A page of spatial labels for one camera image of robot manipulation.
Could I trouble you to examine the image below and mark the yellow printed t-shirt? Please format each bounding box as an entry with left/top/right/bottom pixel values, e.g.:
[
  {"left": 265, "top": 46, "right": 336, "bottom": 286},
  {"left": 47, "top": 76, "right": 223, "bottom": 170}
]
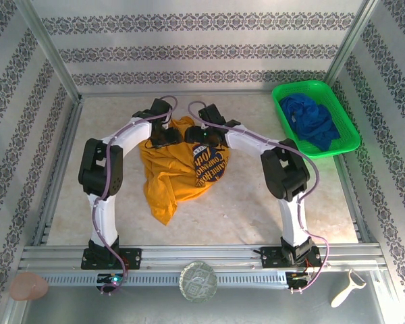
[{"left": 140, "top": 116, "right": 231, "bottom": 226}]

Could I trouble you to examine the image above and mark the blue t-shirt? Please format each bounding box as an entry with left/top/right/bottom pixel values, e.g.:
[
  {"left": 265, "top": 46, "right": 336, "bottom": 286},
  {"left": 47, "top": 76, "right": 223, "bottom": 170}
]
[{"left": 279, "top": 95, "right": 341, "bottom": 152}]

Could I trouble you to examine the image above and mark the green plastic basket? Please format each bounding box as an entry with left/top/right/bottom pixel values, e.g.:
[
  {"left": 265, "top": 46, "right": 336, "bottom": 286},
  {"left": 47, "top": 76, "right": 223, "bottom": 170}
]
[{"left": 271, "top": 80, "right": 361, "bottom": 161}]

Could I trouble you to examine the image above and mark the round patterned glass dish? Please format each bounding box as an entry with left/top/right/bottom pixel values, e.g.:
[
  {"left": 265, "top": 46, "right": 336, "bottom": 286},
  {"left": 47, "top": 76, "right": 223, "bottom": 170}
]
[{"left": 179, "top": 260, "right": 219, "bottom": 304}]

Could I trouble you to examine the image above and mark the pink translucent cup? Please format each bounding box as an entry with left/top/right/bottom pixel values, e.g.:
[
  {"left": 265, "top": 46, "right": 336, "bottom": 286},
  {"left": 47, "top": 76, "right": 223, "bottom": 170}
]
[{"left": 9, "top": 272, "right": 50, "bottom": 301}]

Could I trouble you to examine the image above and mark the white peeler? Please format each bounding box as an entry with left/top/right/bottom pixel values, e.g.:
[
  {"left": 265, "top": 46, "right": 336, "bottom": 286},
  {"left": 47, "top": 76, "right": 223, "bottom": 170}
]
[{"left": 330, "top": 269, "right": 367, "bottom": 308}]

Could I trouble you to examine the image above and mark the aluminium rail along wall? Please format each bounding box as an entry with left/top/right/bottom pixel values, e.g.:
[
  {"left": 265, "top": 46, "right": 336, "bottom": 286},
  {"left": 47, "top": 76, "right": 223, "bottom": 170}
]
[{"left": 79, "top": 89, "right": 274, "bottom": 99}]

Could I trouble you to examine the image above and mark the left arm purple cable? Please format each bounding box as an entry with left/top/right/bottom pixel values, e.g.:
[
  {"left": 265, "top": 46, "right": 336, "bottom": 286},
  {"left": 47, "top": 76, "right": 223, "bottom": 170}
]
[{"left": 91, "top": 95, "right": 179, "bottom": 296}]

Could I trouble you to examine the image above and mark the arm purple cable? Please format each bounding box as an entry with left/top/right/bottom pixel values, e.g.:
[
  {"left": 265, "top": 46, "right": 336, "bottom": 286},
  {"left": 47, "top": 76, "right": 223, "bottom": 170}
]
[
  {"left": 188, "top": 100, "right": 331, "bottom": 293},
  {"left": 91, "top": 95, "right": 179, "bottom": 296}
]

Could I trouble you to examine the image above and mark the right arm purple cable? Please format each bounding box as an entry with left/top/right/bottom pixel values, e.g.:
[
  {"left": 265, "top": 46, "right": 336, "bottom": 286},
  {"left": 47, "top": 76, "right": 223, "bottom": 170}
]
[{"left": 188, "top": 100, "right": 331, "bottom": 293}]

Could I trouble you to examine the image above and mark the wide aluminium mounting rail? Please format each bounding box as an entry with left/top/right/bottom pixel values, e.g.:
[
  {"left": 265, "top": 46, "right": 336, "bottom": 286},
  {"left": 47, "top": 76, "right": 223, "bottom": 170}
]
[{"left": 18, "top": 244, "right": 387, "bottom": 274}]

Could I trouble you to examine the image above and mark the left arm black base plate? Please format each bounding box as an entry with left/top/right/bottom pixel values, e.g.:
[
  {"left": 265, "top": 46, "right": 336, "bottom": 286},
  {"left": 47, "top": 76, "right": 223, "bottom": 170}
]
[{"left": 80, "top": 247, "right": 142, "bottom": 271}]

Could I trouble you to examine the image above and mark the slotted grey cable duct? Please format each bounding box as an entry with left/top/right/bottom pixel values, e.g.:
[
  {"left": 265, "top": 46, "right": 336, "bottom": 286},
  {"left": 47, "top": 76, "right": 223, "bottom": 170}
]
[{"left": 40, "top": 271, "right": 288, "bottom": 288}]

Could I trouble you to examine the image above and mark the aluminium corner post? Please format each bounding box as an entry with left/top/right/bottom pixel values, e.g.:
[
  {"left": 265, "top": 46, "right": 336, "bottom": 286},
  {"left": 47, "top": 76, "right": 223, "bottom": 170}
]
[
  {"left": 323, "top": 0, "right": 381, "bottom": 85},
  {"left": 15, "top": 0, "right": 82, "bottom": 99}
]

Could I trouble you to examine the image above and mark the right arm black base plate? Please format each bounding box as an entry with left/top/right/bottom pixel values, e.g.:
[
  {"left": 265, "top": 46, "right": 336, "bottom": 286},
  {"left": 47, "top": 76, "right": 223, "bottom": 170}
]
[{"left": 259, "top": 246, "right": 323, "bottom": 270}]

